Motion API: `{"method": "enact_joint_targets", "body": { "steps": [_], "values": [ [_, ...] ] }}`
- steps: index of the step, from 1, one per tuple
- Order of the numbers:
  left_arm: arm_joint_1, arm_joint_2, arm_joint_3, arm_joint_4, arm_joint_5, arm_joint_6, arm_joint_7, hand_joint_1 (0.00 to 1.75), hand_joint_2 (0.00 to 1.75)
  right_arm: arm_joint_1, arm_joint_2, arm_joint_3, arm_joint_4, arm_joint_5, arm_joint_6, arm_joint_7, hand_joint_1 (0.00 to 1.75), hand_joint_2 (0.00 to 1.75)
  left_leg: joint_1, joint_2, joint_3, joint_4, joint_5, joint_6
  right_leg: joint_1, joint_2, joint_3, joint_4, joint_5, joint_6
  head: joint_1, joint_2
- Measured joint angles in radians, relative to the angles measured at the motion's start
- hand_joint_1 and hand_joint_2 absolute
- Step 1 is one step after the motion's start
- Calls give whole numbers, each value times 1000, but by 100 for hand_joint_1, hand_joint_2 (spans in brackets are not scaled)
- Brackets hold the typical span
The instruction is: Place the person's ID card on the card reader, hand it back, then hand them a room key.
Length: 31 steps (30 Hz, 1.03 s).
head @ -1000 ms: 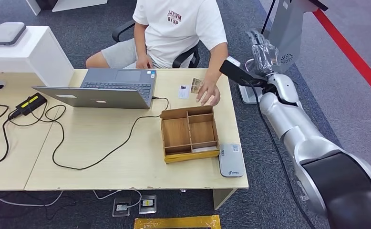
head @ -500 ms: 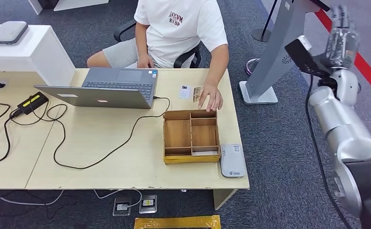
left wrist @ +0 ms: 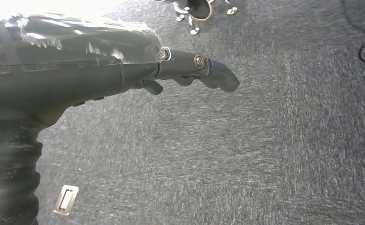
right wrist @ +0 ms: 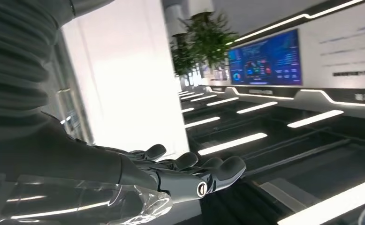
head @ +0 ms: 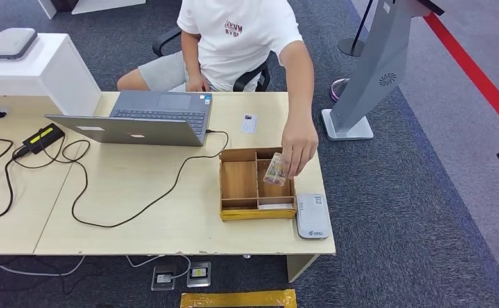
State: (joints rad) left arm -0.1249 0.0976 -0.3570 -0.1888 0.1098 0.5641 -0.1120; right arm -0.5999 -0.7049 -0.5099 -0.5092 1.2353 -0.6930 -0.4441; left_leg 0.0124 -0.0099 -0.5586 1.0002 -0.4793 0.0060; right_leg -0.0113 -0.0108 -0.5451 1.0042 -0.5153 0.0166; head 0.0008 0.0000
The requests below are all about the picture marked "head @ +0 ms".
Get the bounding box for person's left hand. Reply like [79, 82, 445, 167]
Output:
[281, 119, 319, 178]

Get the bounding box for person's right hand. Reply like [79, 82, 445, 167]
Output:
[186, 73, 211, 92]

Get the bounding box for colourful room key card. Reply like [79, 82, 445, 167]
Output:
[263, 152, 289, 187]

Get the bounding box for white ID card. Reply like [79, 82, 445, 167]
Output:
[240, 113, 259, 134]

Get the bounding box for person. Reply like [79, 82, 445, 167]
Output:
[117, 0, 319, 180]

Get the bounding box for grey card reader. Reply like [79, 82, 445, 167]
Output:
[295, 193, 332, 240]

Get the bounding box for black office chair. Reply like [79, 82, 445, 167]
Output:
[152, 26, 271, 92]

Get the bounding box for chrome stanchion base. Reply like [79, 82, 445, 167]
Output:
[330, 78, 351, 103]

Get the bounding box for grey laptop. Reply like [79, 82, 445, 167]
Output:
[44, 90, 214, 148]

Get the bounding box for wooden organizer box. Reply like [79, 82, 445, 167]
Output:
[219, 147, 297, 222]

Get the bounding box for grey kiosk stand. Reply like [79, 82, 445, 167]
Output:
[321, 0, 445, 141]

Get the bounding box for white furniture panel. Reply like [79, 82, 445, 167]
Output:
[37, 0, 148, 21]

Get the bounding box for white cabinet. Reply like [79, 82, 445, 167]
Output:
[0, 32, 103, 116]

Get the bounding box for black power adapter yellow label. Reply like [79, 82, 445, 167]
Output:
[22, 123, 66, 155]

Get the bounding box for metal floor socket plate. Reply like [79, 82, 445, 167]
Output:
[187, 261, 212, 289]
[151, 264, 178, 292]

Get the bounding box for grey flat device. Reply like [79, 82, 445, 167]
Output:
[0, 28, 38, 61]

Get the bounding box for black laptop charger cable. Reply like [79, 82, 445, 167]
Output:
[12, 129, 230, 228]

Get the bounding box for black stanchion post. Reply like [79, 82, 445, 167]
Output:
[337, 0, 376, 57]

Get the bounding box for white cable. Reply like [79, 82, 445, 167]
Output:
[126, 255, 192, 280]
[0, 255, 87, 279]

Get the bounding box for black mains cable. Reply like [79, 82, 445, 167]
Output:
[0, 146, 31, 221]

